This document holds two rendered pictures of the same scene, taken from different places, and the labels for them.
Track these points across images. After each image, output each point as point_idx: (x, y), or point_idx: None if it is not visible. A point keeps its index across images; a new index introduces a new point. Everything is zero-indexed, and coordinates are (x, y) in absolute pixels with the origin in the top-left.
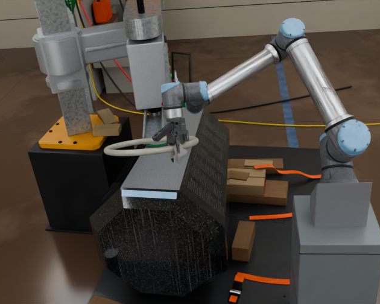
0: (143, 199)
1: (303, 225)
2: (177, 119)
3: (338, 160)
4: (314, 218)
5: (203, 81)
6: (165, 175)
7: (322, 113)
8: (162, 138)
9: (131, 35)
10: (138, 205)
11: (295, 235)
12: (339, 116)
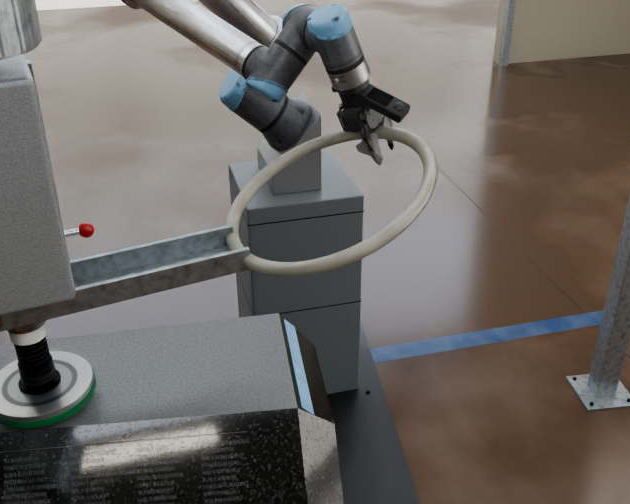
0: (308, 377)
1: (321, 196)
2: None
3: None
4: (319, 175)
5: (298, 4)
6: (226, 345)
7: (263, 26)
8: (236, 233)
9: (28, 34)
10: (321, 393)
11: (305, 235)
12: (274, 19)
